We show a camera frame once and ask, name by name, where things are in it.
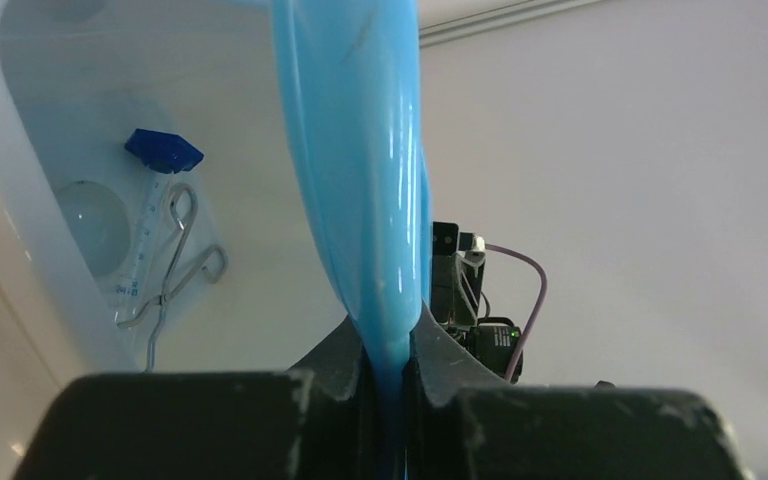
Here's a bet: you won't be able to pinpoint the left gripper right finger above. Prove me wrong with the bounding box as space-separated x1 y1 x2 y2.
403 311 751 479

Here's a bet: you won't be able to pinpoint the blue clamp piece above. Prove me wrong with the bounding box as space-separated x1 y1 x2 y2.
113 128 204 323

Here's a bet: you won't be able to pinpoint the blue plastic bin lid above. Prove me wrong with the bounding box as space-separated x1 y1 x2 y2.
271 1 431 479

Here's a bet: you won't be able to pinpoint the white plastic storage bin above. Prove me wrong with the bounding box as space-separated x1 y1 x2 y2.
0 1 345 382

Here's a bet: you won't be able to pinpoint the white round ball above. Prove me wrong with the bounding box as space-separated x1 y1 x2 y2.
55 181 131 278

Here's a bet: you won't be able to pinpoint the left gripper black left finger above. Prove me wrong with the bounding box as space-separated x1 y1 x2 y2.
15 320 375 479

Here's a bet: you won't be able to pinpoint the metal crucible tongs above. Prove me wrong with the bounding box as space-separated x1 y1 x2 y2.
116 182 229 373

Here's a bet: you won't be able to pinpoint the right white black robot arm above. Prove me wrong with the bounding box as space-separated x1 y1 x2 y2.
430 221 522 378

